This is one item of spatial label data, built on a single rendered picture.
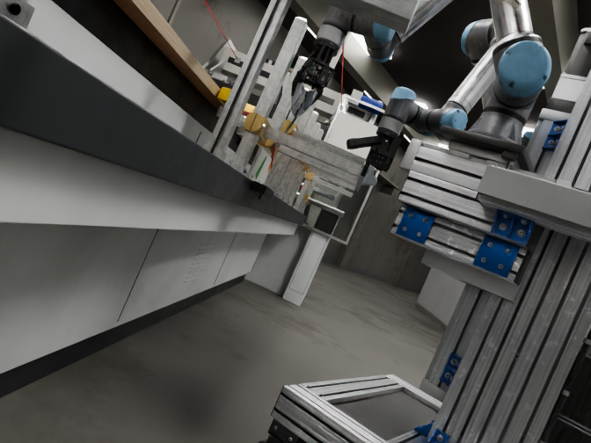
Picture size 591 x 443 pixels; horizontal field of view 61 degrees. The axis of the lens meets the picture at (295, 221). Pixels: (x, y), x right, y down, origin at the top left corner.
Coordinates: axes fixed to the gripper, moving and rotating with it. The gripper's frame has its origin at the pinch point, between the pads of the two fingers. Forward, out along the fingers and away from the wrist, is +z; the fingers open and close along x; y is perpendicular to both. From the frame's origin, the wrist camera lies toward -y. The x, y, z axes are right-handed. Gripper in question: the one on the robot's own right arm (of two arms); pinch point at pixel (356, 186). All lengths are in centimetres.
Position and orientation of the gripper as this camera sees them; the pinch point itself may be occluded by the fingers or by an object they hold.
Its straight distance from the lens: 167.3
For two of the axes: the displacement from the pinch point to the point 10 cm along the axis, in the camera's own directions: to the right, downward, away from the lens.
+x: 0.8, 0.3, 10.0
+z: -4.0, 9.2, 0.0
